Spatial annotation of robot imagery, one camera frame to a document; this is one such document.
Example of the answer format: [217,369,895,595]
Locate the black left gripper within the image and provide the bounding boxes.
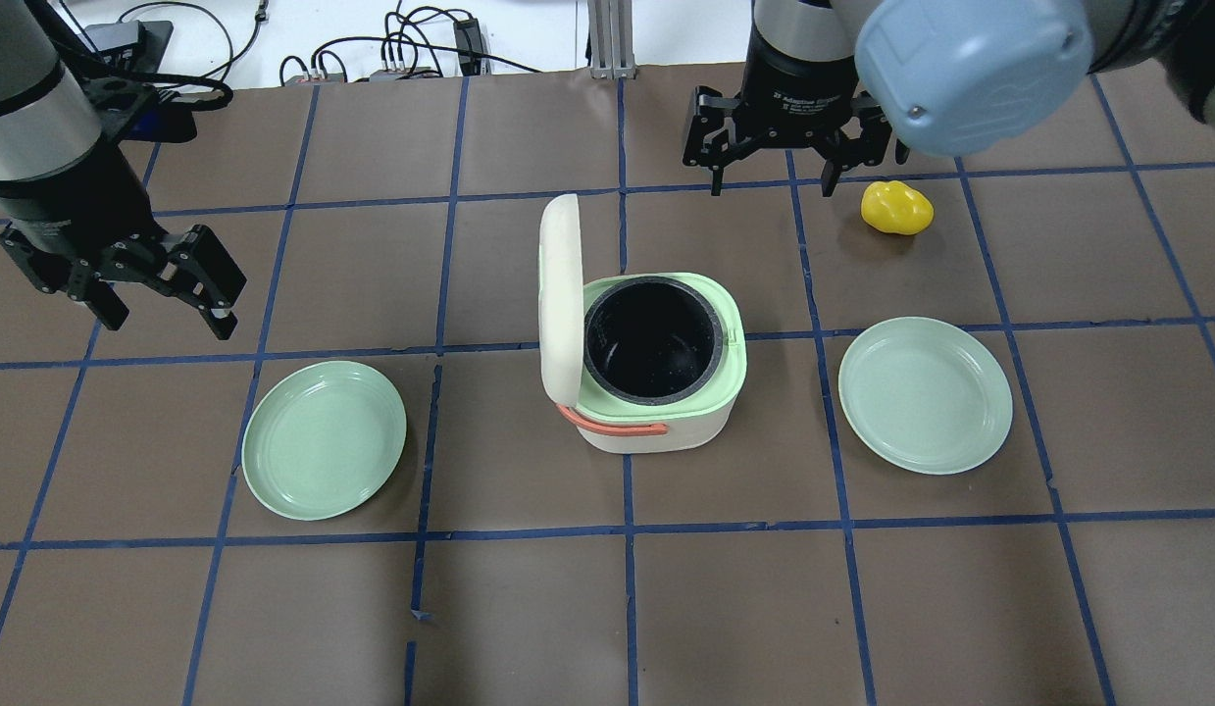
[0,186,247,340]

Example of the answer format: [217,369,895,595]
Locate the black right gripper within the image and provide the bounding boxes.
[682,19,892,196]

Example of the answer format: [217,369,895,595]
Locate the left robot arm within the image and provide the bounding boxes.
[0,1,247,340]

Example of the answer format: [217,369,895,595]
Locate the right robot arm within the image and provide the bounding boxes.
[683,1,1215,194]

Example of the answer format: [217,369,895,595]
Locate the white and green rice cooker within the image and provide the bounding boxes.
[538,193,748,454]

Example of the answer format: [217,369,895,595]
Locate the yellow toy bell pepper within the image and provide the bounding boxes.
[861,180,936,236]

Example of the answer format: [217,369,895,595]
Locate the light green plate left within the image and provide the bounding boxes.
[241,358,407,523]

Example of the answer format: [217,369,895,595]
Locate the light green plate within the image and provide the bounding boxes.
[241,358,407,523]
[838,317,1015,478]

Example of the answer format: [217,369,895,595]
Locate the light green plate right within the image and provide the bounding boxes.
[838,317,1015,478]

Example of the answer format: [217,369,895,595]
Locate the aluminium frame post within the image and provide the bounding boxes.
[587,0,637,80]

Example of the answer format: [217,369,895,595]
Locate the black cables on floor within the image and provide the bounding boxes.
[58,0,569,114]

